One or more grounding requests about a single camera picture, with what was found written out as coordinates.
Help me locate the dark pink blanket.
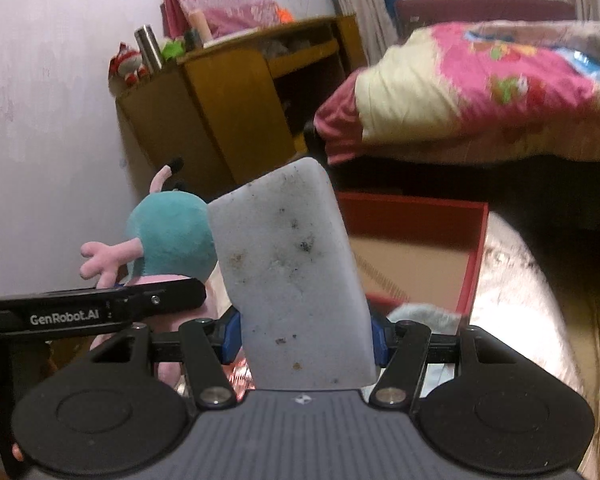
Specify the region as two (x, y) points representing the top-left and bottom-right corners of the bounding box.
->
(312, 71), (367, 165)

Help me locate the green toy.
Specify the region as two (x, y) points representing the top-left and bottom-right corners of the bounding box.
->
(160, 37), (187, 61)

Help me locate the pink floral bed sheet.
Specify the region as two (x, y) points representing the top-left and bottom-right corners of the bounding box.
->
(330, 108), (600, 167)

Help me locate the pink printed quilt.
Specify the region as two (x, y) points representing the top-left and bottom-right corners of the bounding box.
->
(354, 22), (600, 144)

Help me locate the white foam sponge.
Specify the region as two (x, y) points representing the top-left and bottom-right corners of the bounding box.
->
(207, 156), (379, 391)

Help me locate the black bed frame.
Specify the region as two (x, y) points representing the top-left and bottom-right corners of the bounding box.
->
(301, 121), (600, 223)

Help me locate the wooden desk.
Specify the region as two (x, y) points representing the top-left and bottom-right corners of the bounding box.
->
(114, 13), (367, 202)

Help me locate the red cardboard box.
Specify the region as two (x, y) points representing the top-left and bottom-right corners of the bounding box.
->
(336, 190), (492, 332)

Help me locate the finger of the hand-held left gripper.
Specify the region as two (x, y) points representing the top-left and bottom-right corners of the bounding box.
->
(45, 278), (207, 322)

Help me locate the shiny table cover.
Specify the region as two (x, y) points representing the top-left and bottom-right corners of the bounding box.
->
(457, 209), (599, 480)

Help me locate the blue bag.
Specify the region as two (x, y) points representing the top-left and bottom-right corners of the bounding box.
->
(379, 0), (407, 27)

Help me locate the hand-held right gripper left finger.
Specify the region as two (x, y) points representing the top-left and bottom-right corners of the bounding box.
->
(87, 309), (244, 409)

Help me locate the grey cloth bundle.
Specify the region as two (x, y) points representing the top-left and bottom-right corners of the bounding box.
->
(259, 34), (327, 59)

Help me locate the blue striped blanket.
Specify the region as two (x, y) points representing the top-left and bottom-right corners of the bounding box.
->
(562, 46), (600, 82)

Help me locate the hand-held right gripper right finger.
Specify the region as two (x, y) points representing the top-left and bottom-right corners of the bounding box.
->
(367, 309), (514, 409)

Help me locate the pale white towel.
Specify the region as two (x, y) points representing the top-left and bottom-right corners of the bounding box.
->
(386, 301), (465, 335)

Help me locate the steel thermos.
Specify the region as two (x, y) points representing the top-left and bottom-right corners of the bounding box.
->
(133, 24), (165, 74)

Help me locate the red white doll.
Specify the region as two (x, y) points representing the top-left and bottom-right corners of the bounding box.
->
(108, 42), (150, 84)

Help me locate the dark red headboard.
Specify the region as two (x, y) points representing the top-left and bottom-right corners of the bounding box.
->
(394, 0), (577, 42)

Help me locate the beige bottle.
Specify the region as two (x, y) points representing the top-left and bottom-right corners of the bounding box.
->
(190, 9), (214, 44)

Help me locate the pink cloth covered box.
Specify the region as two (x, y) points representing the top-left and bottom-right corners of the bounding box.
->
(159, 0), (284, 42)

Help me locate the pink pig plush teal shirt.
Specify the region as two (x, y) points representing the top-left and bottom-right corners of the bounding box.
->
(80, 156), (233, 388)

